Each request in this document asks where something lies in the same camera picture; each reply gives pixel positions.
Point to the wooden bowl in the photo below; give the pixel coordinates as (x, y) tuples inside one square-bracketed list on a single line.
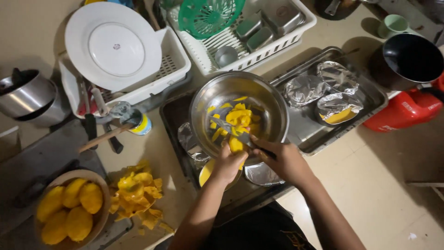
[(100, 222)]

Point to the large steel container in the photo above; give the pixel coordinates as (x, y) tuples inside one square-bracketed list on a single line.
[(282, 17)]

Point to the tin can yellow blue label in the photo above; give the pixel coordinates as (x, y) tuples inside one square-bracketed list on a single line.
[(141, 125)]

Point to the clear glass lid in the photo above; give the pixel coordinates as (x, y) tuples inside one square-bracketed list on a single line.
[(120, 109)]

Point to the large steel mixing bowl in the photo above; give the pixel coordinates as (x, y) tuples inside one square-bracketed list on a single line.
[(215, 93)]

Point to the dark grey board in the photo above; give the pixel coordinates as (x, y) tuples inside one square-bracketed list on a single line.
[(41, 156)]

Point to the peeled yellow mango being cut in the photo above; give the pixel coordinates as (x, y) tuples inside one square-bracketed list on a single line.
[(236, 144)]

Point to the long white dish rack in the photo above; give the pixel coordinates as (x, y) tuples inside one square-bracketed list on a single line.
[(222, 41)]

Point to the large white plate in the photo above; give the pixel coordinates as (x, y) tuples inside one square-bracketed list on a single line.
[(112, 47)]

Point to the person's black clothing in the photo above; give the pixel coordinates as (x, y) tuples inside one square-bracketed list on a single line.
[(256, 229)]

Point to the person's left fingers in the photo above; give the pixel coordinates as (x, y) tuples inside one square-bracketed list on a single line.
[(239, 159)]

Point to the bowl of yellow filling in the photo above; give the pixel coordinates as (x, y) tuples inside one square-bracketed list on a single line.
[(205, 172)]

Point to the mint green mug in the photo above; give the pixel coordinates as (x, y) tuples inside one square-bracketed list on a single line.
[(393, 26)]

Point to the peeled whole mango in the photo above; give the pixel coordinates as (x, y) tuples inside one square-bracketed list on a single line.
[(73, 192), (54, 229), (79, 224), (91, 198), (50, 204)]

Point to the green plastic strainer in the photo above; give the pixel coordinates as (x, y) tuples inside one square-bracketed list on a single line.
[(208, 15)]

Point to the round steel cup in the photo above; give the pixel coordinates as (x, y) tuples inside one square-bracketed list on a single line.
[(226, 56)]

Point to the bundle of kitchen utensils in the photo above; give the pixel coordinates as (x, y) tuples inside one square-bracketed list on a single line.
[(151, 12)]

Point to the dark frying pan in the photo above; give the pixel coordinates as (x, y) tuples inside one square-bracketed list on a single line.
[(338, 8)]

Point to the heap of mango peels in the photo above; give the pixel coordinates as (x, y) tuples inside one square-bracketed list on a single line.
[(137, 194)]

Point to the black cooking pot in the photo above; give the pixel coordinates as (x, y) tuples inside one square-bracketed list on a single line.
[(409, 59)]

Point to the foil-covered bowl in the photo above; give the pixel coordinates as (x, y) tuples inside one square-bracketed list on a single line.
[(189, 142), (304, 91), (262, 175), (337, 76)]

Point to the red plastic canister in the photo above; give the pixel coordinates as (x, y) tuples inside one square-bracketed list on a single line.
[(406, 109)]

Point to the small steel container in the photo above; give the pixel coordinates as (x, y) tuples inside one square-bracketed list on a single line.
[(249, 27), (260, 39)]

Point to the dark metal baking tray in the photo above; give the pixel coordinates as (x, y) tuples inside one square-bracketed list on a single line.
[(175, 118)]

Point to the half-open foil bowl with filling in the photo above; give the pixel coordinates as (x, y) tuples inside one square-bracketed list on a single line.
[(338, 108)]

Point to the person's right hand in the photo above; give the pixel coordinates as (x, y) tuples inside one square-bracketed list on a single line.
[(286, 161)]

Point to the shiny steel baking tray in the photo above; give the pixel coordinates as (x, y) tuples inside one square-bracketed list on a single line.
[(312, 135)]

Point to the pile of yellow mango slices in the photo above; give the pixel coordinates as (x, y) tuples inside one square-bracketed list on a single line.
[(239, 116)]

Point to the small white dish rack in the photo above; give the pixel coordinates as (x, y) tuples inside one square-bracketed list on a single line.
[(173, 62)]

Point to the person's right fingers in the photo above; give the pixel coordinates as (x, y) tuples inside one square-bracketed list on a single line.
[(265, 147)]

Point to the person's left hand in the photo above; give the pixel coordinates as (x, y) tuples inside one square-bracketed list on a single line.
[(225, 166)]

